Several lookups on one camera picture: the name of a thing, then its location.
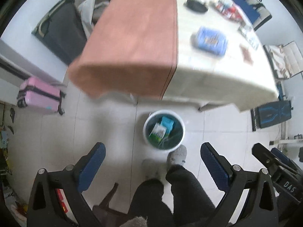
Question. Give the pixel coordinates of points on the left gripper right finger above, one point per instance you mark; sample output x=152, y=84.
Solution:
x=260, y=206

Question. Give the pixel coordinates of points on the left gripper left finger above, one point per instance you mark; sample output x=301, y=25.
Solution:
x=44, y=207

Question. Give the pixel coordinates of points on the blue tissue packet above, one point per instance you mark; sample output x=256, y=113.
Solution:
x=210, y=40

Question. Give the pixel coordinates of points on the red white snack wrapper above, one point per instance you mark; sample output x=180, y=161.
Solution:
x=229, y=11

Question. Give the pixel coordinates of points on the white trash bin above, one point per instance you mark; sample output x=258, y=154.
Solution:
x=164, y=130

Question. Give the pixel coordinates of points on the black blue workout bench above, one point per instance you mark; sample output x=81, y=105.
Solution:
x=271, y=114

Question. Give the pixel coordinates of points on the black trouser legs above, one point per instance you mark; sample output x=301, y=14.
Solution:
x=182, y=201

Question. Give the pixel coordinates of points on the grey left slipper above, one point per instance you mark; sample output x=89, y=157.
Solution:
x=151, y=169

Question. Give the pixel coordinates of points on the grey slipper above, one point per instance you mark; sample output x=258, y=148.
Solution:
x=176, y=157
x=151, y=169

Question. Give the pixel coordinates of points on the pink suitcase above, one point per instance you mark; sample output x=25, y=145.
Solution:
x=35, y=94

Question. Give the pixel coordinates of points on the grey right slipper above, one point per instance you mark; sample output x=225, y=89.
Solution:
x=176, y=157

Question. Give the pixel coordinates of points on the white chair with bag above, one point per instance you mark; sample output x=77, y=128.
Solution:
x=285, y=60

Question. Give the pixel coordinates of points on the black folding cot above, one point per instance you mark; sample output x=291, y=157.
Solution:
x=61, y=31

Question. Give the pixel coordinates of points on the pink and striped tablecloth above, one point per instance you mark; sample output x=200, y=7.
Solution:
x=144, y=48

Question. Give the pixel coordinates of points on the blue cushioned chair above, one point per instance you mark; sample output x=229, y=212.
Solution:
x=255, y=11

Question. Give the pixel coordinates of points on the black round pouch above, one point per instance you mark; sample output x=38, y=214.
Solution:
x=196, y=6

